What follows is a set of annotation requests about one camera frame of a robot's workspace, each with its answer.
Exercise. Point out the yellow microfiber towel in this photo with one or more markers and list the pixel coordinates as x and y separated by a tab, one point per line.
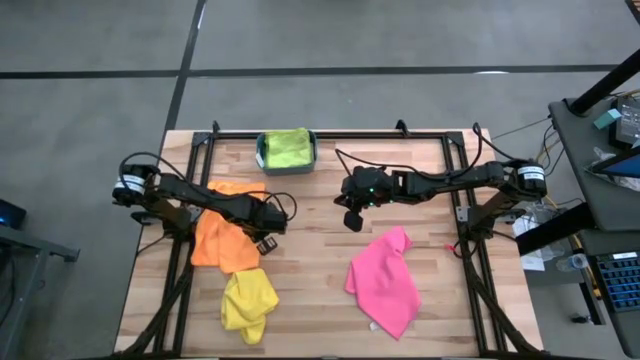
247	300

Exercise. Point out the black electronic box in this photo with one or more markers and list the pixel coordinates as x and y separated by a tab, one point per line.
629	125

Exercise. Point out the black aluminium table frame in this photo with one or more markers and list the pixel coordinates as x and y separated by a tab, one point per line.
330	135

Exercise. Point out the small black floor object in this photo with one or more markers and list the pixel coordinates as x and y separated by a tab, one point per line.
580	318

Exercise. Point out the pink microfiber towel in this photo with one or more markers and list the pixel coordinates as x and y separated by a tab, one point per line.
382	285

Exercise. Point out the small teal box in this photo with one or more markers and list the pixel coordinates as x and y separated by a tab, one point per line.
606	119

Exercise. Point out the white paper sheet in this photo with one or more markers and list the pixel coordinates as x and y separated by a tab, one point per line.
532	262

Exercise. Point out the grey metal cart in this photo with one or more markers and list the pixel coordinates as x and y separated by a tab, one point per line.
30	245

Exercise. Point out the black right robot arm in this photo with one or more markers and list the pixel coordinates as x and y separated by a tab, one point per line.
440	181

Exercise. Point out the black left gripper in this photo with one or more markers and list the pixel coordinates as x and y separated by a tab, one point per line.
265	217

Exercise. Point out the black device with blue light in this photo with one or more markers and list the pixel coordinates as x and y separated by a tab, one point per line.
12	215

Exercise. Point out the black diagonal pole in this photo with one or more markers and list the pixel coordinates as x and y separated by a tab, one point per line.
605	85

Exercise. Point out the orange microfiber towel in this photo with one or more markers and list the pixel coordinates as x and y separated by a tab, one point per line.
220	250

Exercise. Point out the tablet with blue screen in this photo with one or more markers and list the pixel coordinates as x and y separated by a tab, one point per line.
622	167

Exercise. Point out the backlit keyboard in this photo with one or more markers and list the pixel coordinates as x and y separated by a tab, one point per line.
620	285

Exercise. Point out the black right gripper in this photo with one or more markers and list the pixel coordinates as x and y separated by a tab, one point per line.
367	187

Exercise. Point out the teal plastic bin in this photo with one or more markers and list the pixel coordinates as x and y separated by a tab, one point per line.
287	171

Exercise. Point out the black frame clamp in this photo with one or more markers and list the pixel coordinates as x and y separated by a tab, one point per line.
401	127
215	127

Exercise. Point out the lime green microfiber towel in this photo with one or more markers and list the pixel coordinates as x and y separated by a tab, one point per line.
287	147

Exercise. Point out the small red connector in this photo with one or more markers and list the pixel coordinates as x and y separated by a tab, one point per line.
452	248

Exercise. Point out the grey workstation desk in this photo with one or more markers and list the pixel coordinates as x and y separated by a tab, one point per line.
582	145

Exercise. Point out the clear plastic bottle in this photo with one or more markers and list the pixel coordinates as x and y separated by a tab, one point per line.
575	262

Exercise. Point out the grey keyboard tray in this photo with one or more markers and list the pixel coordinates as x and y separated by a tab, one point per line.
631	335

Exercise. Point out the black corner bar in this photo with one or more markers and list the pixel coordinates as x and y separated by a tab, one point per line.
636	6

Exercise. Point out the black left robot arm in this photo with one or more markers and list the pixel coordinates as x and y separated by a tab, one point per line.
215	201

